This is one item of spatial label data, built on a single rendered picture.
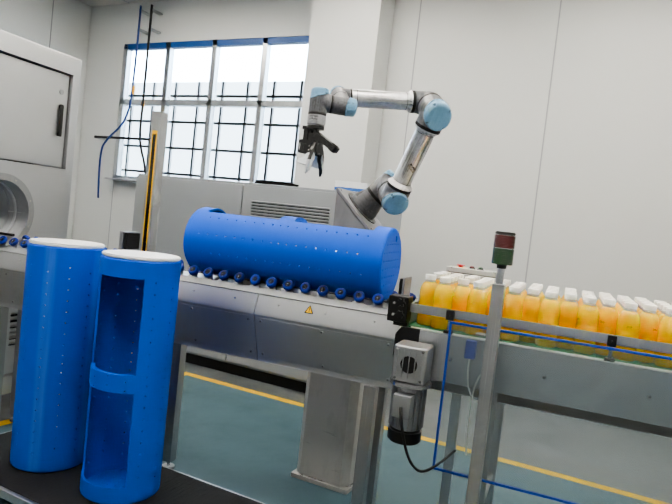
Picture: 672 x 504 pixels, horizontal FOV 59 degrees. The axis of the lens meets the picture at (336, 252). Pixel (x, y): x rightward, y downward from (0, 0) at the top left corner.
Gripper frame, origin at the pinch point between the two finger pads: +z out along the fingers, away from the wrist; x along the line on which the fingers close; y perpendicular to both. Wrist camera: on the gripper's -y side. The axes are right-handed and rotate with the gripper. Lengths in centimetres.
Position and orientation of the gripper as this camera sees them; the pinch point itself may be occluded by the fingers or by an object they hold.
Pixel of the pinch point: (314, 175)
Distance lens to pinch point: 244.0
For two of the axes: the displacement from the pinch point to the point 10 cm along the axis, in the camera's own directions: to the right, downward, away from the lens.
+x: -3.6, 0.2, -9.3
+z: -1.3, 9.9, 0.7
